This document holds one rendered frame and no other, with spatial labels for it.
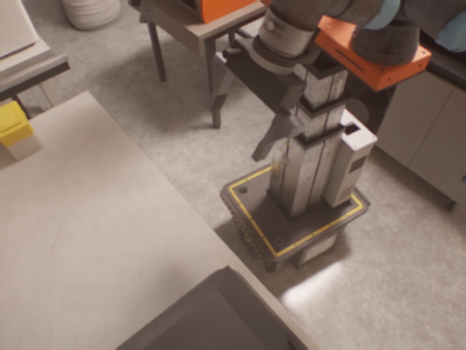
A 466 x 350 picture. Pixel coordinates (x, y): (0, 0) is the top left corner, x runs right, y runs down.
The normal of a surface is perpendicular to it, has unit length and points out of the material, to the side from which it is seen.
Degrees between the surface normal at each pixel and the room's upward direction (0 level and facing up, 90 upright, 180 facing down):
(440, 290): 0
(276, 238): 0
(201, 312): 0
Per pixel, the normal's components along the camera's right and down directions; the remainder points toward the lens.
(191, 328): -0.03, -0.59
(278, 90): -0.70, 0.26
